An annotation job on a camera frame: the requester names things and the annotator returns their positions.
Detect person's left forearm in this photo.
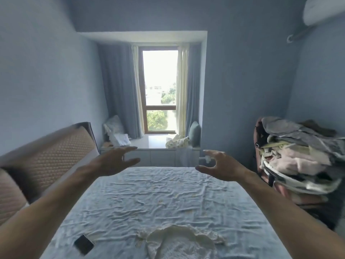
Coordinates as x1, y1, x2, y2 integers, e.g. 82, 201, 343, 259
0, 162, 104, 259

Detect grey air conditioner pipe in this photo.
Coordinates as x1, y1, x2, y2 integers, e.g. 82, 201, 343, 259
286, 24, 318, 44

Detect white plastic bags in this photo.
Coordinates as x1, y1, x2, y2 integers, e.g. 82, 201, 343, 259
103, 115, 132, 147

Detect pile of folded clothes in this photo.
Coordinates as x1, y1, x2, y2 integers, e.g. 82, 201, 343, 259
258, 117, 345, 206

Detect person's right forearm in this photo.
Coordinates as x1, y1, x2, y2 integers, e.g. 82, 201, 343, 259
236, 169, 345, 259

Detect quilted beige headboard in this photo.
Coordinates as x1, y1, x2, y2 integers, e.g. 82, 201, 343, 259
0, 122, 101, 204

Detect green cushion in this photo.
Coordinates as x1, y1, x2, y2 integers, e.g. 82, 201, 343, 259
188, 121, 201, 147

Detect white air conditioner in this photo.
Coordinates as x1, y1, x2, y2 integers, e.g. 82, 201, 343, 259
302, 0, 345, 26

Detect person's right hand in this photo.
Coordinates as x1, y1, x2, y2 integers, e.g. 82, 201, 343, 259
195, 149, 245, 183

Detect white window seat cabinet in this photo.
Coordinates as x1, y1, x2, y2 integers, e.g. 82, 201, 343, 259
100, 133, 201, 168

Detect person's left hand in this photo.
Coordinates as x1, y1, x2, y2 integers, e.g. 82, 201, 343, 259
92, 146, 141, 177

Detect bed with light blue sheet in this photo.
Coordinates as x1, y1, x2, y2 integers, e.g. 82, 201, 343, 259
40, 166, 294, 259

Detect pink quilted pillow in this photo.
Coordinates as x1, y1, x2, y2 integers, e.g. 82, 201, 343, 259
0, 168, 29, 227

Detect white crumpled garment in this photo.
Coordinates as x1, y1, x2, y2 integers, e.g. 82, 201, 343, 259
136, 223, 226, 259

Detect black phone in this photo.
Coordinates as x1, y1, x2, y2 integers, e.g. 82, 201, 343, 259
74, 234, 95, 255

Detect wide blue curtain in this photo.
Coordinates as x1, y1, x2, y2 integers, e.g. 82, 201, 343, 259
97, 44, 141, 139

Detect narrow blue curtain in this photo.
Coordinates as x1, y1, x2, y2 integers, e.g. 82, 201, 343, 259
185, 44, 203, 132

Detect wooden framed window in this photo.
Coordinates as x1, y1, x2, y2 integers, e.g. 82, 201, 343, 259
139, 46, 180, 134

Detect cream patterned cloth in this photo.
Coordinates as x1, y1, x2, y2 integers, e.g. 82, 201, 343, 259
165, 134, 189, 149

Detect cream sheer curtain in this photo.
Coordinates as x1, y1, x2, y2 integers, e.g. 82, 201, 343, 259
131, 45, 145, 138
175, 46, 189, 137

